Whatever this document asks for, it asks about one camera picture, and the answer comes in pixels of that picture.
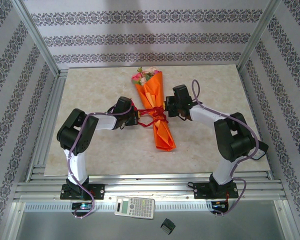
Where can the aluminium profile frame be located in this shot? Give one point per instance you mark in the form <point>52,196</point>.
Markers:
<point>150,186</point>

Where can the small pink artificial rose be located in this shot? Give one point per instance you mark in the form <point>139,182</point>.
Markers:
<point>135,77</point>

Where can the pale peach artificial rose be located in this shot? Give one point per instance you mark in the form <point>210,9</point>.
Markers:
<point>152,69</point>

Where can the orange wrapping paper sheet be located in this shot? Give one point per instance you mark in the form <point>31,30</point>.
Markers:
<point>165,137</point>

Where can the white scientific calculator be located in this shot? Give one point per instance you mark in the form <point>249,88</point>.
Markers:
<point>137,207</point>

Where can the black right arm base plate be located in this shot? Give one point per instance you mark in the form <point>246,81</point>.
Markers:
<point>201,191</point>

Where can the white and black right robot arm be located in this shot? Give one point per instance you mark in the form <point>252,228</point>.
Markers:
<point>230,140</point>

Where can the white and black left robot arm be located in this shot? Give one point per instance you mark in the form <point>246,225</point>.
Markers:
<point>70,132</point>

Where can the black plastic comb attachment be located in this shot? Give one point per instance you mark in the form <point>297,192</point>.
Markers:
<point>168,226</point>

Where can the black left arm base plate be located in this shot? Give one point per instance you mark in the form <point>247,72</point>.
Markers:
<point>98,191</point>

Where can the red ribbon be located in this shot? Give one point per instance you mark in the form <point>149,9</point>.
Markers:
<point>158,111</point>

